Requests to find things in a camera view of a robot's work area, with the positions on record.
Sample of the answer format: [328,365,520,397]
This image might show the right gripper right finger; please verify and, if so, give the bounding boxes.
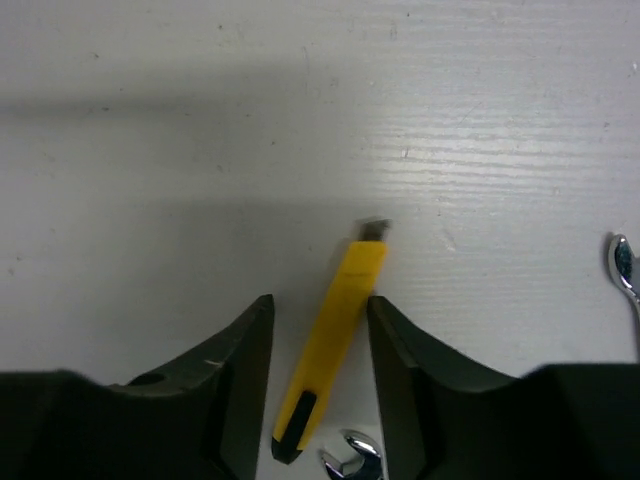
[367,296,639,479]

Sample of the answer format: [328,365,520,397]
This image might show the silver wrench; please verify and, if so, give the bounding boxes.
[319,429,384,480]
[607,234,639,348]

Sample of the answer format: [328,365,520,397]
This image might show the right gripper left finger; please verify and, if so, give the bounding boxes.
[1,295,274,479]

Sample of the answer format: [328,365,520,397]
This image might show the slim yellow utility knife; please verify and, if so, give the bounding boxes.
[271,219,391,465]

